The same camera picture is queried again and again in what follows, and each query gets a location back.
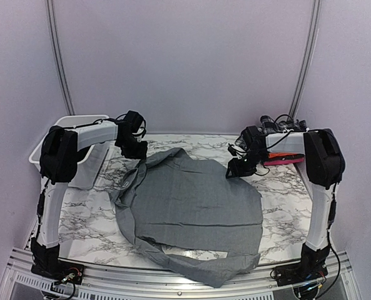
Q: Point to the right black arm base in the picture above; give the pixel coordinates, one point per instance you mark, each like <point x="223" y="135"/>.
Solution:
<point x="311" y="266"/>

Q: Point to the right aluminium wall post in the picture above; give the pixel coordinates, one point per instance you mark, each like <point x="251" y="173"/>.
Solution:
<point x="307" y="57"/>

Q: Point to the aluminium wall post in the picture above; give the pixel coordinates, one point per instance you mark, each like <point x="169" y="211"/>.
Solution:
<point x="56" y="50"/>
<point x="307" y="57"/>

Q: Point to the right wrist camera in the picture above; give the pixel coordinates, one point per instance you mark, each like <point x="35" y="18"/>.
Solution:
<point x="253" y="138"/>

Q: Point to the grey button-up shirt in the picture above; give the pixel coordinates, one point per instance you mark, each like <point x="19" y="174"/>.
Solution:
<point x="186" y="216"/>

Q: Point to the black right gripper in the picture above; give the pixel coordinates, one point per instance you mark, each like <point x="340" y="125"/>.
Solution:
<point x="236" y="169"/>

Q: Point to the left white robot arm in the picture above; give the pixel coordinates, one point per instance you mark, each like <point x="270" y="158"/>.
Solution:
<point x="58" y="162"/>

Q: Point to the left aluminium wall post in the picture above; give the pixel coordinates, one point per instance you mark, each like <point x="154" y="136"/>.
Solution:
<point x="56" y="50"/>

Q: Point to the aluminium front frame rail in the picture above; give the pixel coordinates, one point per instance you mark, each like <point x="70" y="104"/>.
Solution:
<point x="114" y="282"/>

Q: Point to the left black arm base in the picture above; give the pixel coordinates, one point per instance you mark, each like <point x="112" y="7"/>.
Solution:
<point x="46" y="263"/>

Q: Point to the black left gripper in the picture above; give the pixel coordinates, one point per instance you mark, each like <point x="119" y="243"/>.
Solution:
<point x="140" y="154"/>

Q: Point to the black white plaid shirt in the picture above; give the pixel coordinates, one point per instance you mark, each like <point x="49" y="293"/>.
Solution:
<point x="281" y="124"/>

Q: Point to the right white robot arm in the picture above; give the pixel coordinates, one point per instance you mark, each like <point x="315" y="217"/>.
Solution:
<point x="324" y="166"/>

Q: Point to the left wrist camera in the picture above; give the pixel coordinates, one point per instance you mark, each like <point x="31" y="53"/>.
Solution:
<point x="136" y="121"/>

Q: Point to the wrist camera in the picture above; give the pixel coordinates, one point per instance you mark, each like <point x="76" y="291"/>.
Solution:
<point x="253" y="138"/>
<point x="136" y="121"/>

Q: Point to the pink folded garment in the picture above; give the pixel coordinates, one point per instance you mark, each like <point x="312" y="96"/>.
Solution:
<point x="283" y="161"/>

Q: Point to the orange folded garment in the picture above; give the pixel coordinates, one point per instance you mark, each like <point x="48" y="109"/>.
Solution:
<point x="284" y="156"/>

